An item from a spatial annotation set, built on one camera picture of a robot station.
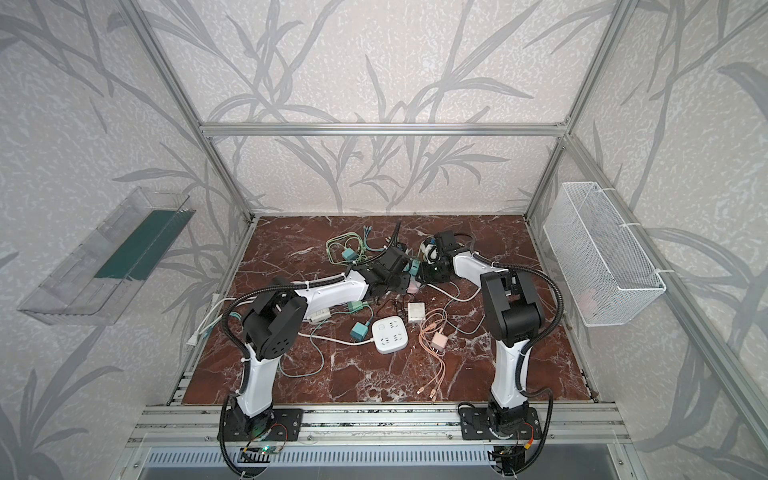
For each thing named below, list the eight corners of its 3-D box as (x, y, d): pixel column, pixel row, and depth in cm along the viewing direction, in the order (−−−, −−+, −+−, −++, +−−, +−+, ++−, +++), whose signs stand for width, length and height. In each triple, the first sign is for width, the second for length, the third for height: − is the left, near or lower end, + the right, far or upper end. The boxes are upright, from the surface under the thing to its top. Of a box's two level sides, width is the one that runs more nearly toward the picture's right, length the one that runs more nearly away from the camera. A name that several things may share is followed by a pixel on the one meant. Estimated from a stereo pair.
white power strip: (377, 356, 86) (376, 353, 84) (370, 325, 92) (369, 322, 90) (409, 347, 88) (409, 344, 86) (400, 317, 94) (400, 313, 92)
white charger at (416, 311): (408, 320, 93) (408, 316, 91) (408, 306, 96) (408, 302, 94) (424, 320, 93) (425, 316, 91) (424, 306, 96) (424, 302, 94)
